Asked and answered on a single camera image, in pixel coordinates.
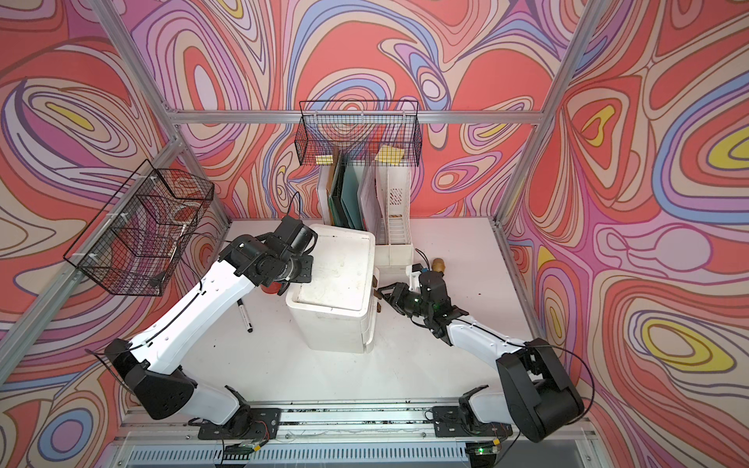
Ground black white marker pen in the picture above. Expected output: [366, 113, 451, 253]
[237, 300, 254, 333]

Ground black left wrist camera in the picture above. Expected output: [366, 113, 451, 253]
[267, 216, 318, 257]

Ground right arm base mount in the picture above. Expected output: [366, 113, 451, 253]
[424, 385, 513, 441]

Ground black wire basket on left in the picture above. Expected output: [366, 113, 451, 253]
[64, 161, 215, 296]

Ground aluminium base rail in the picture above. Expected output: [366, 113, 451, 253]
[97, 399, 612, 467]

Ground black wire basket at back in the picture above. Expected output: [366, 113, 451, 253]
[295, 99, 423, 167]

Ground green folders in organizer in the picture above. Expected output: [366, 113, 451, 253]
[328, 155, 365, 230]

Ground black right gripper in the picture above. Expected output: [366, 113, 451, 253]
[376, 283, 433, 318]

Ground white drawer cabinet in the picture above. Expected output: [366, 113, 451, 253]
[285, 224, 378, 354]

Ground white plastic file organizer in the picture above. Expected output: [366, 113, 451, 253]
[316, 165, 414, 268]

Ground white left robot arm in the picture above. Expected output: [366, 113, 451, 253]
[105, 228, 318, 426]

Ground small yellow sticky notes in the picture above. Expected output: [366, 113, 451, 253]
[315, 154, 335, 166]

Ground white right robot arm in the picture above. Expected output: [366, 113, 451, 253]
[374, 283, 586, 443]

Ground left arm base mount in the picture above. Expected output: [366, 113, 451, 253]
[198, 385, 282, 443]

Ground black wire basket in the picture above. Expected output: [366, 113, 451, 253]
[295, 99, 423, 167]
[64, 161, 215, 296]

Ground gold microphone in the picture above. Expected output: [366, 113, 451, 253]
[431, 257, 446, 274]

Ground yellow sticky note pad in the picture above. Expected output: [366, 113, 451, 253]
[374, 144, 406, 166]

